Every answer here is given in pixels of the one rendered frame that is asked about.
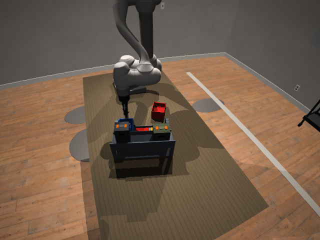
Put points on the blue bin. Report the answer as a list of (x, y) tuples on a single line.
[(130, 120)]

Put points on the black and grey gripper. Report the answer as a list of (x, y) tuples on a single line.
[(124, 100)]

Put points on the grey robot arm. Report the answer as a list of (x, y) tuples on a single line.
[(129, 72)]

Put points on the red bin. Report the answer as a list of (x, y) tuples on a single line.
[(158, 110)]

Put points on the dark grey metal shelf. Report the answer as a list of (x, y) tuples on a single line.
[(141, 145)]

